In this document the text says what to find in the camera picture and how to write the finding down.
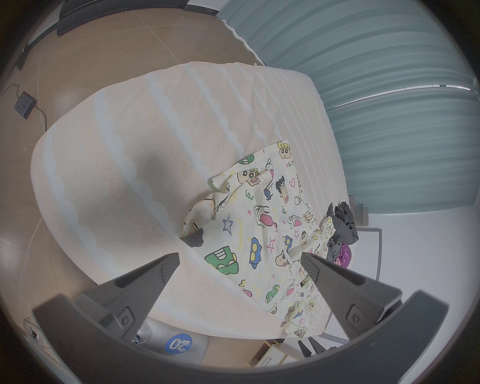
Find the purple satin garment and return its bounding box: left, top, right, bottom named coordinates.
left=337, top=244, right=354, bottom=269

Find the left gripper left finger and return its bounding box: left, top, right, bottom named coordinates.
left=77, top=252, right=181, bottom=340

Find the blue-green curtain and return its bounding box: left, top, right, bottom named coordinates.
left=217, top=0, right=480, bottom=109
left=324, top=86, right=480, bottom=214

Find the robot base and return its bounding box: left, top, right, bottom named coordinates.
left=131, top=317, right=212, bottom=366

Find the bed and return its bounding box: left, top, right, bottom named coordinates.
left=30, top=60, right=384, bottom=338

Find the white wooden bedside table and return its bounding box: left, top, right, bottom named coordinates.
left=245, top=311, right=353, bottom=370

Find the black power adapter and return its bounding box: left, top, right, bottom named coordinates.
left=14, top=92, right=37, bottom=121

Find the black chest of drawers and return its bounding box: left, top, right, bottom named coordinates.
left=58, top=0, right=188, bottom=36

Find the white printed pyjama top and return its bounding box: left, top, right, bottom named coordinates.
left=182, top=140, right=341, bottom=337

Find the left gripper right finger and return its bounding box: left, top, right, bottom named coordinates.
left=300, top=252, right=405, bottom=341

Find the black garment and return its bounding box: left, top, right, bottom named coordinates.
left=325, top=202, right=359, bottom=263

